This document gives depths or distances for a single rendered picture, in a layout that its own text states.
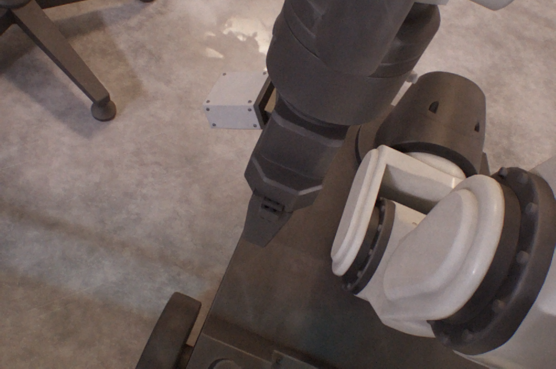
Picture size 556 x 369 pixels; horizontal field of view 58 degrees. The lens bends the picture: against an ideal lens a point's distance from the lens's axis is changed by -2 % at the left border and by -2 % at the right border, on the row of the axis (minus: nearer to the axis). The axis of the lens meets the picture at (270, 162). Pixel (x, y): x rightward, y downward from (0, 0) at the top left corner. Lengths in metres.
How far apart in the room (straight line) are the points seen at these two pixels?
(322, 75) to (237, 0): 1.03
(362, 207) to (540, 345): 0.39
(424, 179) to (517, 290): 0.42
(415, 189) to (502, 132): 0.60
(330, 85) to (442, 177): 0.48
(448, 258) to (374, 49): 0.17
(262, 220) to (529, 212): 0.18
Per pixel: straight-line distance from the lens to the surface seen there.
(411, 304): 0.42
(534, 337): 0.37
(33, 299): 0.98
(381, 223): 0.69
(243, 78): 0.40
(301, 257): 0.83
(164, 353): 0.74
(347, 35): 0.24
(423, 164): 0.76
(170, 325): 0.75
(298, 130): 0.32
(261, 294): 0.80
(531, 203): 0.36
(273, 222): 0.36
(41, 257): 1.00
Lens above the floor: 0.94
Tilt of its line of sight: 62 degrees down
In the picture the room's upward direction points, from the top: 24 degrees clockwise
